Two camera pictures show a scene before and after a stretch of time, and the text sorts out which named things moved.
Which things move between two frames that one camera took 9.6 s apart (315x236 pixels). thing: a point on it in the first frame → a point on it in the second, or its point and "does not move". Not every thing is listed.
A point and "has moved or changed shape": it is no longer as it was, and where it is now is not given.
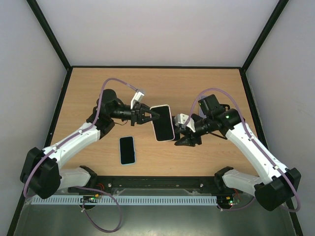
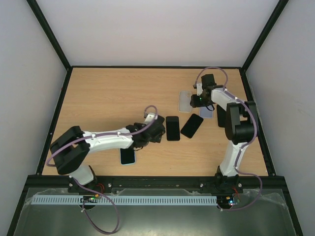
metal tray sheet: [238, 220] does not move
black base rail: [105, 185] does not move
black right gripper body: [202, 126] → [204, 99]
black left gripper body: [135, 114] → [147, 141]
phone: [127, 155] does not move
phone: [163, 125] has moved or changed shape
